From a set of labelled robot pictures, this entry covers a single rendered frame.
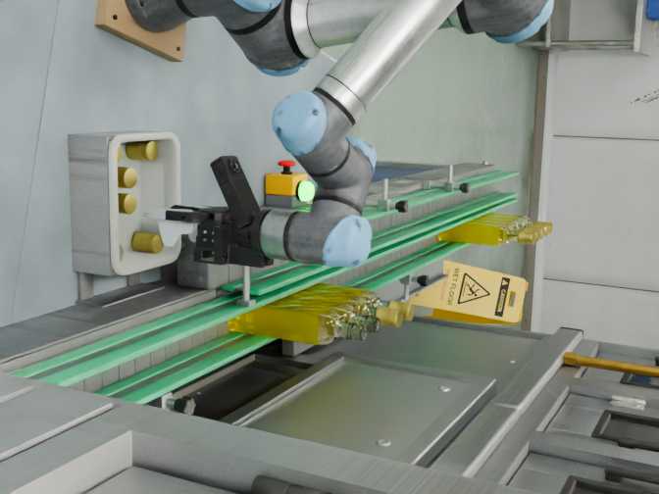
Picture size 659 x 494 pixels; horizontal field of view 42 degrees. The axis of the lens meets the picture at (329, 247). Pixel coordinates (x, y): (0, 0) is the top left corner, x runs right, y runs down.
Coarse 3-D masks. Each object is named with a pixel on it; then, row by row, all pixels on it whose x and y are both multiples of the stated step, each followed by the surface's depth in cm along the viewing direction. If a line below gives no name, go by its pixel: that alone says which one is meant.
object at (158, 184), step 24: (120, 144) 134; (168, 144) 147; (144, 168) 150; (168, 168) 148; (120, 192) 146; (144, 192) 151; (168, 192) 149; (120, 216) 147; (120, 240) 147; (120, 264) 137; (144, 264) 143
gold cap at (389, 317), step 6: (378, 312) 160; (384, 312) 160; (390, 312) 159; (396, 312) 159; (402, 312) 161; (384, 318) 159; (390, 318) 159; (396, 318) 158; (402, 318) 161; (384, 324) 160; (390, 324) 160; (396, 324) 159
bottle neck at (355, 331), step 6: (336, 324) 151; (342, 324) 151; (348, 324) 151; (354, 324) 151; (360, 324) 150; (336, 330) 151; (342, 330) 151; (348, 330) 150; (354, 330) 150; (360, 330) 149; (366, 330) 151; (336, 336) 152; (342, 336) 151; (348, 336) 151; (354, 336) 150; (360, 336) 149
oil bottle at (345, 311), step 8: (288, 296) 164; (296, 296) 164; (304, 304) 159; (312, 304) 159; (320, 304) 159; (328, 304) 159; (336, 304) 159; (344, 304) 159; (336, 312) 156; (344, 312) 156; (352, 312) 158; (344, 320) 156
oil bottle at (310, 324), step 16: (272, 304) 158; (288, 304) 158; (240, 320) 158; (256, 320) 157; (272, 320) 155; (288, 320) 154; (304, 320) 152; (320, 320) 151; (336, 320) 152; (272, 336) 156; (288, 336) 154; (304, 336) 153; (320, 336) 151
